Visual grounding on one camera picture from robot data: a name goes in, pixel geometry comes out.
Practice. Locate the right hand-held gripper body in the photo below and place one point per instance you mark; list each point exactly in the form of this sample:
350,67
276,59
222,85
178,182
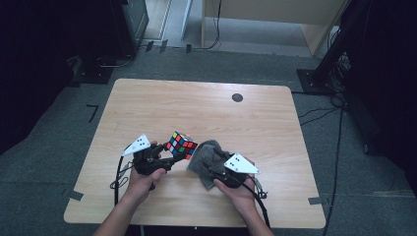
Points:
241,165

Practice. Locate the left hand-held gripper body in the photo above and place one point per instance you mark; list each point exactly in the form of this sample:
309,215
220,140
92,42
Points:
146,160

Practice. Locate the grey knitted cloth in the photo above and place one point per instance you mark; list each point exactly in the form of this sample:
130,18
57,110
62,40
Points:
201,164

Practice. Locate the multicoloured puzzle cube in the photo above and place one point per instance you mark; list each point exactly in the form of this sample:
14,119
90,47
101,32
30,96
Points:
181,146

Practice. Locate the person's left hand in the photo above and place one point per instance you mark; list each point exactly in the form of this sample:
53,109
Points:
141,188

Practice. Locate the person's right hand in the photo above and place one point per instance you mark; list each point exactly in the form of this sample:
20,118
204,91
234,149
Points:
244,198

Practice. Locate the dark round table cap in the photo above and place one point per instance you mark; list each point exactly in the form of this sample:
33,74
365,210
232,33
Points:
237,97

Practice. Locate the grey tape piece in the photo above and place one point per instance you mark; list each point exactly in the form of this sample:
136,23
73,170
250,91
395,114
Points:
315,200
75,195

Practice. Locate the black flat stand base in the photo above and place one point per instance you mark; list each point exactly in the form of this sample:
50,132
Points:
93,73

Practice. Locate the dark tape strip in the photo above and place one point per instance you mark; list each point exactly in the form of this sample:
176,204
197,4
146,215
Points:
188,48
149,46
163,46

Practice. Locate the black cabinet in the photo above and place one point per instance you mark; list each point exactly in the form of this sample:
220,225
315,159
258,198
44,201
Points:
129,26

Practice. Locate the black metal stand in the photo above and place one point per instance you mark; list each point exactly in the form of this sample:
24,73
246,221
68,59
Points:
331,55

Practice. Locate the dark curtain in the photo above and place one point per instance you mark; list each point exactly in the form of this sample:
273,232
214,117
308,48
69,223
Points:
29,65
390,82

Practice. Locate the light wooden desk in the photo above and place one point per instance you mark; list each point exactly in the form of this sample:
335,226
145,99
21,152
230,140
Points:
278,10

